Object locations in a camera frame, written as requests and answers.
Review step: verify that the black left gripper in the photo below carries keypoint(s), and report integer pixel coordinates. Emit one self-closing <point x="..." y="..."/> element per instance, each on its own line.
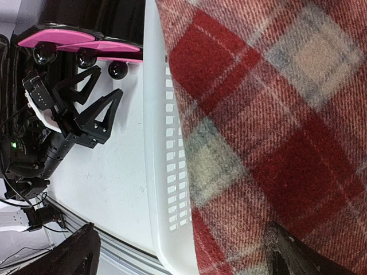
<point x="87" y="128"/>

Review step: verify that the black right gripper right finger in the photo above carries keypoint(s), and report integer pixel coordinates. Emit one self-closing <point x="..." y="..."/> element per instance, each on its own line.
<point x="286" y="254"/>

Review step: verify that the aluminium rail frame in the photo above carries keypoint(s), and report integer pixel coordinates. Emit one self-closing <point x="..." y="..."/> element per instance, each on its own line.
<point x="118" y="257"/>

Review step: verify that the white perforated plastic basket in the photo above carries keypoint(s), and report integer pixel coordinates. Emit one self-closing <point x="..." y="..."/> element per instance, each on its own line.
<point x="165" y="161"/>

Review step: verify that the black pink drawer organizer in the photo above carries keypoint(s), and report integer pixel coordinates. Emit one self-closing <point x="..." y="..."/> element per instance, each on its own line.
<point x="93" y="30"/>

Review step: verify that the red plaid garment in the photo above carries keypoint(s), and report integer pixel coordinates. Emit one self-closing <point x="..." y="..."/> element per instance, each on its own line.
<point x="272" y="104"/>

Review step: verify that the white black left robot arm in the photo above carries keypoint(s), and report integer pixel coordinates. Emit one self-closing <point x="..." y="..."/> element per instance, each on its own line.
<point x="29" y="160"/>

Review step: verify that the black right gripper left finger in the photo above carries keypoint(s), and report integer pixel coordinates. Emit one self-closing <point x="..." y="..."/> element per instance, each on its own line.
<point x="78" y="254"/>

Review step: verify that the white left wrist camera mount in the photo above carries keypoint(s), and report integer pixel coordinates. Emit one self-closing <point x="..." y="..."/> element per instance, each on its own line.
<point x="45" y="117"/>

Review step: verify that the black ribbed hard-shell suitcase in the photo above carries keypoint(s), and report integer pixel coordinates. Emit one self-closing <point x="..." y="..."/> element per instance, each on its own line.
<point x="16" y="62"/>

